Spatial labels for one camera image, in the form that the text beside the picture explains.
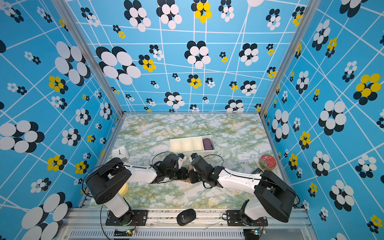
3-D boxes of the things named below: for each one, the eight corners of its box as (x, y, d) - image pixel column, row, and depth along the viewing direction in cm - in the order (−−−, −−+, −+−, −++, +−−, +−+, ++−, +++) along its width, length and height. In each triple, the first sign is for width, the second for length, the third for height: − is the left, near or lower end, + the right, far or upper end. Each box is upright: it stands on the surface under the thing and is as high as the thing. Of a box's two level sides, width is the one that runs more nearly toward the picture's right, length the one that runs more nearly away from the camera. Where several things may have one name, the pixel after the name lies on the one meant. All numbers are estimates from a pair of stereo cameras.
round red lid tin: (261, 170, 91) (263, 168, 88) (257, 157, 97) (259, 154, 94) (275, 170, 91) (278, 167, 88) (271, 157, 97) (273, 154, 94)
